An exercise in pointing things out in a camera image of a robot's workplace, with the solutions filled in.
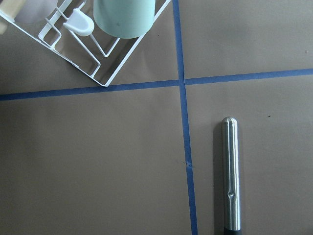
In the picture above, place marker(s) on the grey white cup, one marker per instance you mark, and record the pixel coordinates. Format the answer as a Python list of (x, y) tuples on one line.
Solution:
[(36, 10)]

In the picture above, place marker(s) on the white wire cup rack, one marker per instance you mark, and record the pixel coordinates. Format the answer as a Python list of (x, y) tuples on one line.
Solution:
[(68, 50)]

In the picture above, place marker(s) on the mint green cup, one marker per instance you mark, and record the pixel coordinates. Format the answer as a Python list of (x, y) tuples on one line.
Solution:
[(125, 19)]

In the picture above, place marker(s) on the steel muddler black tip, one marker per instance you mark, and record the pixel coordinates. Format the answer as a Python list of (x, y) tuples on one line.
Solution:
[(232, 196)]

